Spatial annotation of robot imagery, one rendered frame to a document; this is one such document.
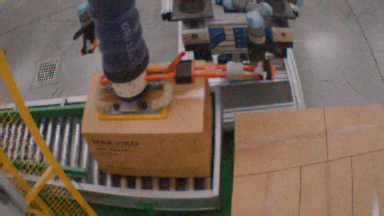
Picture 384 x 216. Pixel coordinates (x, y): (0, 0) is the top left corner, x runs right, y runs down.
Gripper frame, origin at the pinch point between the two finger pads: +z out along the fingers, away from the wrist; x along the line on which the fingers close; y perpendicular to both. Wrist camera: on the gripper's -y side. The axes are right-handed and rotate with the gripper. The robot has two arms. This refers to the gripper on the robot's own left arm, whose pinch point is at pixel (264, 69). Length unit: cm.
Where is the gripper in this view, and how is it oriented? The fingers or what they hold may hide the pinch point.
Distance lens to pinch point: 213.0
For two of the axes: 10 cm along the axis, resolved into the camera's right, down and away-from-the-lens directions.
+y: -9.9, 0.4, 1.2
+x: -0.4, 7.9, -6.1
